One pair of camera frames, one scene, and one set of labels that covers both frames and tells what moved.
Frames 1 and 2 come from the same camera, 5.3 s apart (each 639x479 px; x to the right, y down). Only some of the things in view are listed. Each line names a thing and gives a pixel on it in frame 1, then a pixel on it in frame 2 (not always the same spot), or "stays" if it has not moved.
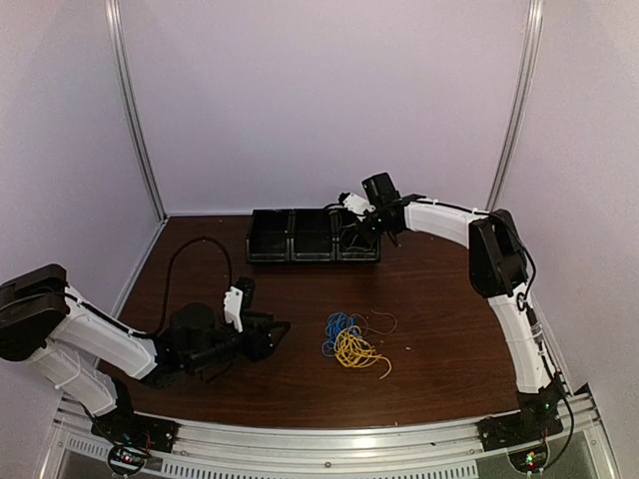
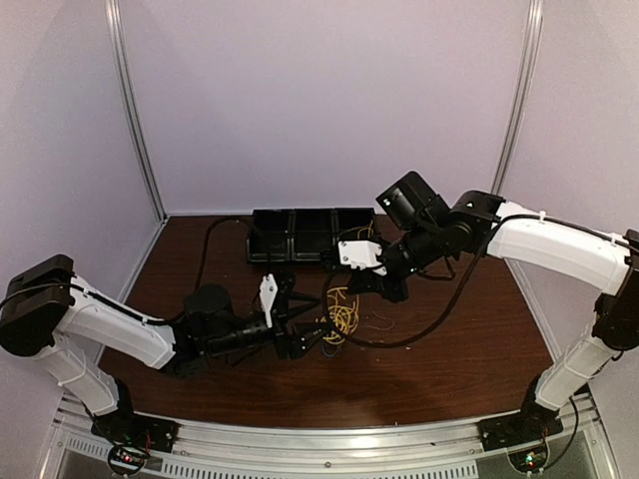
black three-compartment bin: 310,236 stays
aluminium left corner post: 113,21 stays
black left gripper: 255,351 to 294,342
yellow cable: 354,350 to 343,320
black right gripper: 370,237 to 368,281
